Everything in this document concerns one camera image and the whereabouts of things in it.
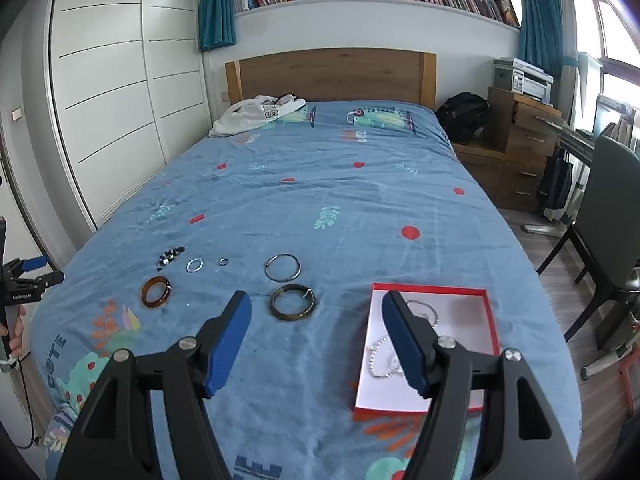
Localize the amber orange bangle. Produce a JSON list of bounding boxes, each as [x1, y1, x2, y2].
[[140, 275, 172, 309]]

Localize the dark beaded bracelet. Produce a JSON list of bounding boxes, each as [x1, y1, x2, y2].
[[156, 245, 187, 272]]

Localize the silver bead necklace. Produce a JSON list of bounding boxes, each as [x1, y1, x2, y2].
[[365, 300, 441, 380]]

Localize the dark brown bangle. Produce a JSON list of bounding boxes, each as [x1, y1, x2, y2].
[[269, 284, 317, 322]]

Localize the thin silver wire bangle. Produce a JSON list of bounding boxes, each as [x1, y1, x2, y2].
[[264, 252, 303, 283]]

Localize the red jewelry box tray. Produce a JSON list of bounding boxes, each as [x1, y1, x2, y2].
[[354, 283, 500, 420]]

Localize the person's left hand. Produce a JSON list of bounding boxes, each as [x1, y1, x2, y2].
[[1, 306, 26, 359]]

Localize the dark green chair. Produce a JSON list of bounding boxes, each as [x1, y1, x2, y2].
[[537, 136, 639, 350]]

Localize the white wardrobe doors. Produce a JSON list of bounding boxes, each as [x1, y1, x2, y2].
[[49, 0, 212, 230]]

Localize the dark blue hanging bag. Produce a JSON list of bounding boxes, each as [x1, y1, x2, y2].
[[536, 150, 574, 220]]

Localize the blue patterned bed sheet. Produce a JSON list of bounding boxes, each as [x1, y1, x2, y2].
[[30, 102, 582, 479]]

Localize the wooden drawer cabinet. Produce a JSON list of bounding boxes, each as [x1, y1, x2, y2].
[[454, 87, 563, 212]]

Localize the left teal curtain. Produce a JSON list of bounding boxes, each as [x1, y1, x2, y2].
[[198, 0, 236, 52]]

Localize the teal curtain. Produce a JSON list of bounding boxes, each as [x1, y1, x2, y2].
[[518, 0, 564, 78], [198, 0, 236, 52]]

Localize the black backpack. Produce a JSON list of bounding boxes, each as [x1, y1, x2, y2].
[[435, 92, 491, 144]]

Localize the wooden headboard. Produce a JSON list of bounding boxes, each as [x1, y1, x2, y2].
[[224, 48, 437, 110]]

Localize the white printer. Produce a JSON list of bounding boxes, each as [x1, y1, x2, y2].
[[494, 58, 553, 105]]

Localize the right teal curtain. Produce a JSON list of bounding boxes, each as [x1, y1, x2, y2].
[[518, 0, 564, 78]]

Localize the black cable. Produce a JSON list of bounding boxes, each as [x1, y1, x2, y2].
[[8, 358, 42, 451]]

